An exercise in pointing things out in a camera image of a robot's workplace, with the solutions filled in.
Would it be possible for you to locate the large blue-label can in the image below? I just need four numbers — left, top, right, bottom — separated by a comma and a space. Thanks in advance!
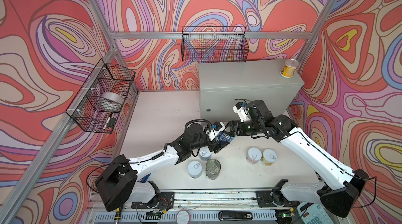
217, 131, 234, 145

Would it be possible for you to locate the teal calculator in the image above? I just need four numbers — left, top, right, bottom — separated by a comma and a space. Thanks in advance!
297, 203, 334, 224

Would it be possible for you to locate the chopped tomato can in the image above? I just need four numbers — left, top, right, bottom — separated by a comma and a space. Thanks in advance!
206, 159, 222, 180

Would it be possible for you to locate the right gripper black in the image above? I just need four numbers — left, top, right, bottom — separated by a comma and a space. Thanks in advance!
222, 119, 263, 137

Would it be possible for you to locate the green circuit board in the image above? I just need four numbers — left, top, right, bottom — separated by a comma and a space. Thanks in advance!
145, 211, 164, 220

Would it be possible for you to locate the black barcode device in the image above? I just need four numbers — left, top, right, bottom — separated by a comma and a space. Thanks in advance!
218, 211, 253, 221

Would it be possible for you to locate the grey metal cabinet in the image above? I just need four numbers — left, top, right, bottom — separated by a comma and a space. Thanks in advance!
198, 60, 304, 122

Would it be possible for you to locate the teal can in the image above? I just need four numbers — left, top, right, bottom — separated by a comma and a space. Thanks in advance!
187, 160, 203, 179
198, 147, 212, 161

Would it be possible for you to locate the yellow-label can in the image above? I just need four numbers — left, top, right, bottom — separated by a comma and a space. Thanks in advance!
261, 149, 277, 166

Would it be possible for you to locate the black wire basket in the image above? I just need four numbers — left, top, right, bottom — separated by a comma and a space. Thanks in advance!
181, 25, 249, 63
66, 60, 136, 133

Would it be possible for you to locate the small orange-label can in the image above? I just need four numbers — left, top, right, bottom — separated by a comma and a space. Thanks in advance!
280, 58, 299, 78

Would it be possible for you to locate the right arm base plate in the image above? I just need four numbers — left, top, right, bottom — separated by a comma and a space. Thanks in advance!
253, 180, 292, 208

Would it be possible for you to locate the teal can rear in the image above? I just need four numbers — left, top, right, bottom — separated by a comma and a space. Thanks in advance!
198, 147, 212, 161

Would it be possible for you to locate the left black wire basket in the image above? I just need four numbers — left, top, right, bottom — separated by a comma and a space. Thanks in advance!
66, 60, 136, 133

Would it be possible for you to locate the yellow black screwdriver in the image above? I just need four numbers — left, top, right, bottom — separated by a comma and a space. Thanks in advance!
114, 207, 122, 224

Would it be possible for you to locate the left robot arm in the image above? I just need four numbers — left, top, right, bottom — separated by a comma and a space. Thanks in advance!
95, 119, 225, 211

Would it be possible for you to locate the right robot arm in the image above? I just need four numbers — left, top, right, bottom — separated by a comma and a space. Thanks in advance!
229, 99, 370, 218

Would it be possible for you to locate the pink-label can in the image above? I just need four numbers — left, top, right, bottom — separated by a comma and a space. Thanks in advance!
246, 147, 262, 164

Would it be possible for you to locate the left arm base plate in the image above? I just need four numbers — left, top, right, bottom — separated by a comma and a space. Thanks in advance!
128, 181, 175, 210

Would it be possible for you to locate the back black wire basket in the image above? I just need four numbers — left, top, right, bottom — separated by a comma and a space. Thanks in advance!
181, 25, 249, 63

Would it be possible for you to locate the teal can front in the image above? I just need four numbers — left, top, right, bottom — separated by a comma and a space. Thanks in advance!
187, 160, 203, 179

